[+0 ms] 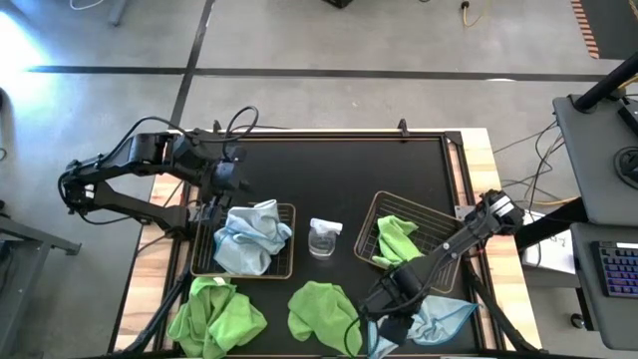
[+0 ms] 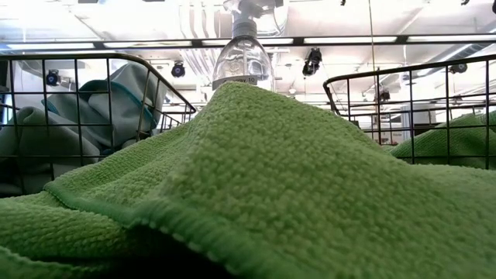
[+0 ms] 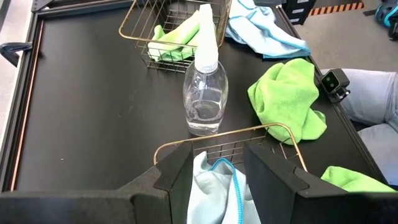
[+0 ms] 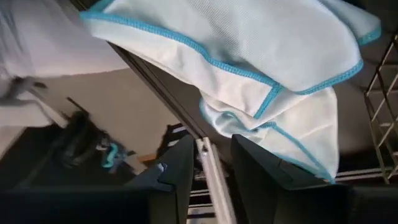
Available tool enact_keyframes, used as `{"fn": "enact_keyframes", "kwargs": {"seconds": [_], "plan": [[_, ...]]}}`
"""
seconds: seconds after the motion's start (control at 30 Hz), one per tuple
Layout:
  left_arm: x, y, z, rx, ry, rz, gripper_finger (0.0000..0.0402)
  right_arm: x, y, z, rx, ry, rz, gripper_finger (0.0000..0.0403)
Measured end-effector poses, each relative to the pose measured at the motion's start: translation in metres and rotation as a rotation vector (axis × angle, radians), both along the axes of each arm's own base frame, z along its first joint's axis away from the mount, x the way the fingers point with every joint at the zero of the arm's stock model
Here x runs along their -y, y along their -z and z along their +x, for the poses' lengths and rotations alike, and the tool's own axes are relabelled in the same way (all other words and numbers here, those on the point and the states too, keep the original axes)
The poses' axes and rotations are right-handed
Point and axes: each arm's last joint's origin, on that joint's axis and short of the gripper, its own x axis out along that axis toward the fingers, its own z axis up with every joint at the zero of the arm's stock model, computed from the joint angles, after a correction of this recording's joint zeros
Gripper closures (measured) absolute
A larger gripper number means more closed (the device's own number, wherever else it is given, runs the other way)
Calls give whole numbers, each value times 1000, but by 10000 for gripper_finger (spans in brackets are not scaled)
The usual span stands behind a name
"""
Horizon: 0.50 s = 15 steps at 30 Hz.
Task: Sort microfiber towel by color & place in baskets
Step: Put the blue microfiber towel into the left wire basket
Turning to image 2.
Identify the green microfiber towel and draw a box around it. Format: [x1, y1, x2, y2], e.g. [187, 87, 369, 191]
[0, 81, 496, 279]
[390, 111, 496, 171]

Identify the gold wire basket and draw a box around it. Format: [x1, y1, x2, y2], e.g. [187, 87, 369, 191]
[323, 53, 496, 171]
[0, 53, 198, 197]

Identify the black overhead frame bar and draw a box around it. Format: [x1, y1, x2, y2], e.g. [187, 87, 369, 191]
[0, 35, 496, 50]

